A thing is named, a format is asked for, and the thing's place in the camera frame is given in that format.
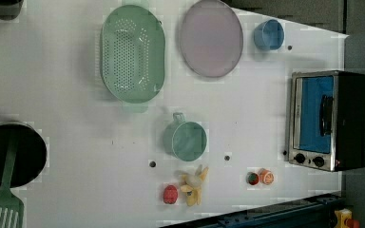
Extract black toaster oven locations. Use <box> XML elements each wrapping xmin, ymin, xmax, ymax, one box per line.
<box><xmin>288</xmin><ymin>70</ymin><xmax>365</xmax><ymax>172</ymax></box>

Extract peeled toy banana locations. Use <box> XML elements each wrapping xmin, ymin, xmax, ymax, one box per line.
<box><xmin>180</xmin><ymin>167</ymin><xmax>209</xmax><ymax>206</ymax></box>

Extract red toy strawberry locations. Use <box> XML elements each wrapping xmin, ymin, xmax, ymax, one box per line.
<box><xmin>163</xmin><ymin>185</ymin><xmax>179</xmax><ymax>204</ymax></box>

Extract pink round plate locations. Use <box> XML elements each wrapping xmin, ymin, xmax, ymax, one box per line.
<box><xmin>180</xmin><ymin>0</ymin><xmax>243</xmax><ymax>77</ymax></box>

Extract green oval colander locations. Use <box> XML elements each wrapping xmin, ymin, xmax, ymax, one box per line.
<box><xmin>101</xmin><ymin>5</ymin><xmax>165</xmax><ymax>104</ymax></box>

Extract toy tomato half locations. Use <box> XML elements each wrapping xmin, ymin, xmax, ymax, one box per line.
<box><xmin>246</xmin><ymin>172</ymin><xmax>259</xmax><ymax>185</ymax></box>

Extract toy orange half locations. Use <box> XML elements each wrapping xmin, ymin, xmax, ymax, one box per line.
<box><xmin>259</xmin><ymin>168</ymin><xmax>275</xmax><ymax>185</ymax></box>

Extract blue cup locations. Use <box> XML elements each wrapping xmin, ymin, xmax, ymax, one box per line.
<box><xmin>254</xmin><ymin>19</ymin><xmax>284</xmax><ymax>50</ymax></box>

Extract black round pot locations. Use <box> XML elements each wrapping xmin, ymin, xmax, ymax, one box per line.
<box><xmin>0</xmin><ymin>123</ymin><xmax>48</xmax><ymax>188</ymax></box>

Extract yellow emergency stop box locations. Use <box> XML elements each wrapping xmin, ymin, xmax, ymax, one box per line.
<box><xmin>335</xmin><ymin>209</ymin><xmax>360</xmax><ymax>228</ymax></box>

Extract green slotted spatula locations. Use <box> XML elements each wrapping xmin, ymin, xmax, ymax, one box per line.
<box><xmin>0</xmin><ymin>133</ymin><xmax>24</xmax><ymax>228</ymax></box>

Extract black cylinder container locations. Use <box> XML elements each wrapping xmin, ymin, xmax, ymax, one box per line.
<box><xmin>0</xmin><ymin>0</ymin><xmax>24</xmax><ymax>20</ymax></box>

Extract green mug with handle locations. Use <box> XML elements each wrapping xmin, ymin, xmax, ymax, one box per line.
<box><xmin>163</xmin><ymin>112</ymin><xmax>207</xmax><ymax>162</ymax></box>

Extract blue metal frame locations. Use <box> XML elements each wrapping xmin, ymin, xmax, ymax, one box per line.
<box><xmin>163</xmin><ymin>194</ymin><xmax>344</xmax><ymax>228</ymax></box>

